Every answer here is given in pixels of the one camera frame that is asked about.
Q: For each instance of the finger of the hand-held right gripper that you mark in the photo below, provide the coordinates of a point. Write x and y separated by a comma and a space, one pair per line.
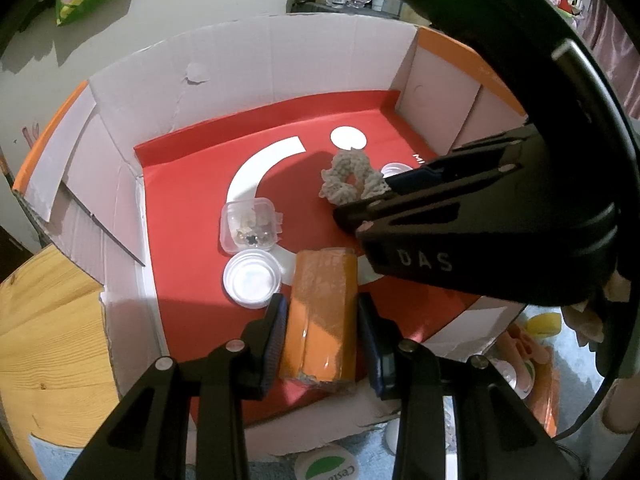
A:
390, 207
415, 179

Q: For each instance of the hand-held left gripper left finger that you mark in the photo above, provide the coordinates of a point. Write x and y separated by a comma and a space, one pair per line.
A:
274, 350

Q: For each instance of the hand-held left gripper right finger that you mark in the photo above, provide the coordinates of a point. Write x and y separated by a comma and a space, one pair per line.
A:
376, 355

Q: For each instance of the white round jar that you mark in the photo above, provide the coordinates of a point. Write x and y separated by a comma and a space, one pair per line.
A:
397, 170

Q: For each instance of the large orange packet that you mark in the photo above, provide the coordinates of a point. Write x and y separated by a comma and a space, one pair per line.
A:
320, 320

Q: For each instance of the beige scrunchie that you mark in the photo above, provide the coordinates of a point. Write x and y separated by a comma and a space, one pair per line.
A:
345, 170

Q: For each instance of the clear plastic box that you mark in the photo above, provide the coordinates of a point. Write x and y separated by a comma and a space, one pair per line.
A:
250, 225

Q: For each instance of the cardboard box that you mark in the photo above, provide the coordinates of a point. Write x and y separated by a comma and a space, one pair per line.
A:
225, 70

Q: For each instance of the person's right forearm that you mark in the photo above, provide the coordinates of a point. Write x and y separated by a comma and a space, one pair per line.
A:
622, 405

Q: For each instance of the person's right hand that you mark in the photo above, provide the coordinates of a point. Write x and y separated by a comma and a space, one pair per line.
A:
587, 322

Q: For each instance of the plain white lid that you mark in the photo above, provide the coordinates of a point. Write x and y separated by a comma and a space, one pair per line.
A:
515, 380
392, 435

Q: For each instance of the yellow sponge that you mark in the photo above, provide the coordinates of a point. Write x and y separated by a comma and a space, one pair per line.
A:
545, 325

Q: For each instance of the salmon pink tubes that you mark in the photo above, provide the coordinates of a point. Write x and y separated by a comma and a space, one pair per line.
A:
525, 345

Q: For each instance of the white lid green logo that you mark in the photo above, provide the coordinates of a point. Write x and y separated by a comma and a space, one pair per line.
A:
325, 465

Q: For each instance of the light blue mat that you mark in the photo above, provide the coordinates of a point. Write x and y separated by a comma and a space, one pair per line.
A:
570, 375

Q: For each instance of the red green hanging ornament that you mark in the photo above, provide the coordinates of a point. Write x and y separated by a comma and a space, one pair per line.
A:
565, 2

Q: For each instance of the pink curtain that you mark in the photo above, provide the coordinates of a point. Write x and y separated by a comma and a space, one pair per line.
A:
615, 50

